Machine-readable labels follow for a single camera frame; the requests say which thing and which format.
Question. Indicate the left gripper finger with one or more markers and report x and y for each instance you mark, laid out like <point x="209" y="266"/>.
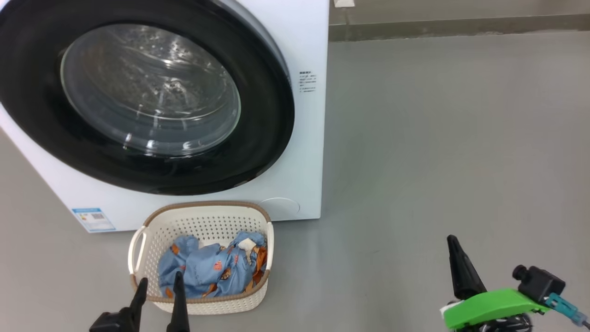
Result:
<point x="179" y="304"/>
<point x="139" y="299"/>

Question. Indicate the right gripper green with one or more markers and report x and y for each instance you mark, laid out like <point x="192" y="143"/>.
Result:
<point x="488" y="306"/>

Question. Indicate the blue printed garment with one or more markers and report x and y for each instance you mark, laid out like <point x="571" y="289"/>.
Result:
<point x="207" y="269"/>

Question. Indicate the cream perforated laundry basket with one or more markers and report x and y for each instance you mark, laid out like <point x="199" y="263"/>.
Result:
<point x="203" y="220"/>

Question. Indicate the white front-load washing machine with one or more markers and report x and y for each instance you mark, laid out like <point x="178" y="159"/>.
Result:
<point x="305" y="147"/>

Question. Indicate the blue energy label sticker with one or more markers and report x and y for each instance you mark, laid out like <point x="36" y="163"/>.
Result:
<point x="93" y="220"/>

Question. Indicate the round white filter cover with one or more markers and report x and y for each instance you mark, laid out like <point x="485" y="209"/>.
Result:
<point x="279" y="209"/>

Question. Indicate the grey baseboard strip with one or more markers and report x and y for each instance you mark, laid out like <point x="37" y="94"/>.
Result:
<point x="461" y="27"/>

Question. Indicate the small printed text sticker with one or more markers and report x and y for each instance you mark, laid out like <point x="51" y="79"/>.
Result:
<point x="307" y="81"/>

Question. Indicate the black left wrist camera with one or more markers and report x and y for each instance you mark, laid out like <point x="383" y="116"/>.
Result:
<point x="108" y="323"/>

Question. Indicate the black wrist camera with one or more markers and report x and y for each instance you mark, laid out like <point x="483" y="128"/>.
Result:
<point x="539" y="282"/>
<point x="108" y="323"/>

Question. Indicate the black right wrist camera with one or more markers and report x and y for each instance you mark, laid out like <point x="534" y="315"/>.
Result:
<point x="539" y="282"/>

